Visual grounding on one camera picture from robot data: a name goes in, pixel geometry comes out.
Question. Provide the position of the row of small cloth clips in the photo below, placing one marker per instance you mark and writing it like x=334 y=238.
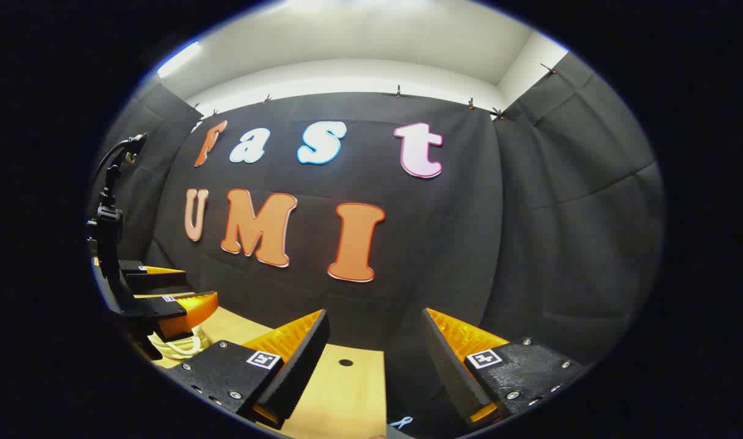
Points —
x=398 y=92

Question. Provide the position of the black backdrop cloth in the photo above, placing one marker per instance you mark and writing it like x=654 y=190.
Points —
x=457 y=231

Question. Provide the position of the small pale blue clip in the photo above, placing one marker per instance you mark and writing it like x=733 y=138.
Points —
x=402 y=421

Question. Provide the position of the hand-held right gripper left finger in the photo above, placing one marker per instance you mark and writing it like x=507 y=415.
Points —
x=304 y=360

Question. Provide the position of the pale yellow suitcase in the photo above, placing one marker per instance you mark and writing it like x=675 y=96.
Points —
x=179 y=347

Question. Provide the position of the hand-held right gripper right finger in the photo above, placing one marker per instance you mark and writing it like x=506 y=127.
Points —
x=448 y=372

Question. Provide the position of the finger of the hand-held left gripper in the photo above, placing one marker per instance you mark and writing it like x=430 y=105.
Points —
x=155 y=280
x=197 y=308

